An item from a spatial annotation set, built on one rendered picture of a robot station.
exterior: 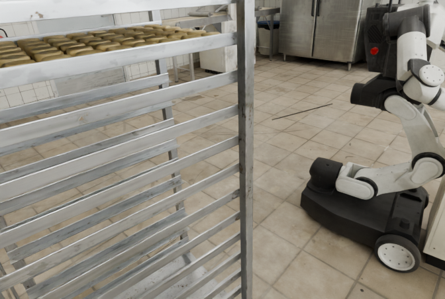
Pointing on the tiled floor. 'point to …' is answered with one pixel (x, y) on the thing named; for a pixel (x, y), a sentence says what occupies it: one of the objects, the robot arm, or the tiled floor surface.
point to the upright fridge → (326, 11)
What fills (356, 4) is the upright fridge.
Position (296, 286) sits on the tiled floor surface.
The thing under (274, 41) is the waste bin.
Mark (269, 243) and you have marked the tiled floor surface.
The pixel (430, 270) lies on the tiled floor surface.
